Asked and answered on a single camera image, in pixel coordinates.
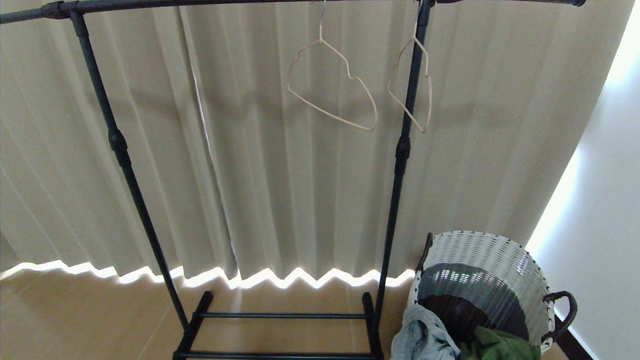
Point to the pale grey garment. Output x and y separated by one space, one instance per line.
422 340

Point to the black clothes rack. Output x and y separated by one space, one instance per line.
119 142

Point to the beige curtain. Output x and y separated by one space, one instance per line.
260 150

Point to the green shirt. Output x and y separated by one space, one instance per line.
500 347

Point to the pink clothes hanger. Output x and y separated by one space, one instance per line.
429 97
320 31

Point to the white laundry basket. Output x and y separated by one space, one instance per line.
480 250

